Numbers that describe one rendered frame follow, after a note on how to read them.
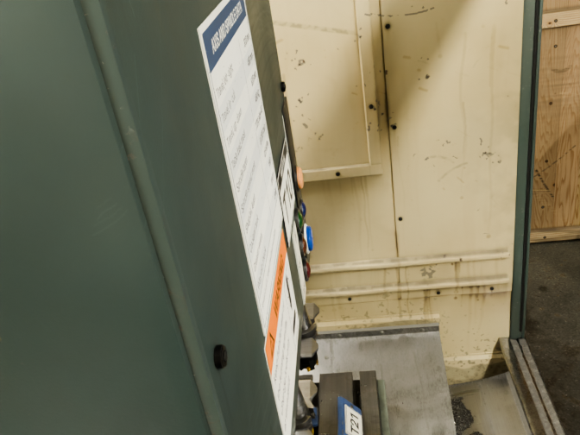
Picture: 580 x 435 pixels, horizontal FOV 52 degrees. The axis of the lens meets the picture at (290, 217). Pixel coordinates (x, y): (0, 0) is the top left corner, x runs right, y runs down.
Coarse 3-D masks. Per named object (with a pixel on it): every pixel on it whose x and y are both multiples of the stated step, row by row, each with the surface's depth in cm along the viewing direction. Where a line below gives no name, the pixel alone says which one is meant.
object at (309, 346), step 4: (304, 340) 116; (308, 340) 115; (312, 340) 115; (304, 344) 114; (308, 344) 114; (312, 344) 114; (316, 344) 114; (304, 348) 114; (308, 348) 113; (312, 348) 113; (316, 348) 113; (300, 352) 113; (304, 352) 113; (308, 352) 112; (312, 352) 112; (300, 356) 112; (304, 356) 112; (308, 356) 112
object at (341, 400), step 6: (342, 396) 136; (342, 402) 134; (348, 402) 136; (342, 408) 133; (354, 408) 136; (342, 414) 131; (360, 414) 136; (342, 420) 130; (342, 426) 128; (342, 432) 127
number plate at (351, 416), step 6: (348, 408) 134; (348, 414) 132; (354, 414) 134; (348, 420) 130; (354, 420) 132; (360, 420) 134; (348, 426) 129; (354, 426) 131; (360, 426) 132; (348, 432) 128; (354, 432) 129; (360, 432) 131
